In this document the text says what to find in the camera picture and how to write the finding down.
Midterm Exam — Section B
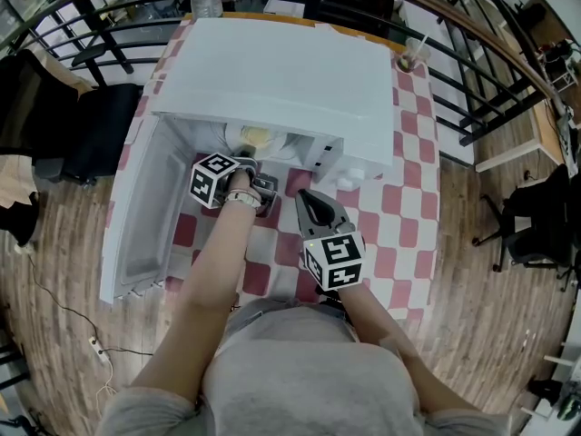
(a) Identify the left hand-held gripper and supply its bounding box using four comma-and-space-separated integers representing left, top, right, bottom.
189, 149, 280, 219

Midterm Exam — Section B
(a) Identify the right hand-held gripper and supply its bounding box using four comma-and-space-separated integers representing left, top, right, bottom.
294, 188, 368, 292

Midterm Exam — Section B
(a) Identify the white plate of food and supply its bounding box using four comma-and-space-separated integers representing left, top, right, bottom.
224, 124, 314, 163

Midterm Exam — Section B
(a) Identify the white microwave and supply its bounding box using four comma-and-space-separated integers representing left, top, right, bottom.
98, 15, 395, 303

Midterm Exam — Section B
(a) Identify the person's left forearm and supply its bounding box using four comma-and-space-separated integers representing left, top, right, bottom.
129, 200, 263, 403

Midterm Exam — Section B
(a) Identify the person's right forearm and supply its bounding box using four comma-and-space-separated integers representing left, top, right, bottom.
336, 281, 483, 416

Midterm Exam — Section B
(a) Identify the person's left hand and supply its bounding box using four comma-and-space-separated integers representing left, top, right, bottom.
223, 168, 262, 200

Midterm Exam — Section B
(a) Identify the white wristband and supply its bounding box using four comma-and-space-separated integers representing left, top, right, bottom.
224, 188, 264, 210

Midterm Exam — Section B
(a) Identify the red white checkered tablecloth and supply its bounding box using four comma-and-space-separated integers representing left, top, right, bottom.
106, 12, 442, 322

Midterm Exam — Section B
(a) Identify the person's grey shirt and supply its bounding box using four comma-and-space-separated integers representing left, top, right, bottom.
97, 298, 515, 436

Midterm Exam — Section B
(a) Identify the plastic cup with straw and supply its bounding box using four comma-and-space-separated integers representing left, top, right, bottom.
395, 33, 431, 74

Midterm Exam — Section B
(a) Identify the black metal railing wooden handrail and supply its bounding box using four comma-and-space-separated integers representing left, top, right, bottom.
0, 0, 581, 148

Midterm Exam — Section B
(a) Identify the black office chair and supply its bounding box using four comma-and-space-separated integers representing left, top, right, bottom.
471, 163, 581, 292

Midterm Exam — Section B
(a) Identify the light wooden desk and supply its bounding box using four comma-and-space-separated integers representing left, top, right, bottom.
474, 99, 567, 174

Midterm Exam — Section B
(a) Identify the white power strip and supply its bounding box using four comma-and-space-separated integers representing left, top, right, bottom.
87, 335, 113, 367

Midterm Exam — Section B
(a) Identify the black floor cable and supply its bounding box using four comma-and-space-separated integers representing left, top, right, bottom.
25, 251, 155, 358

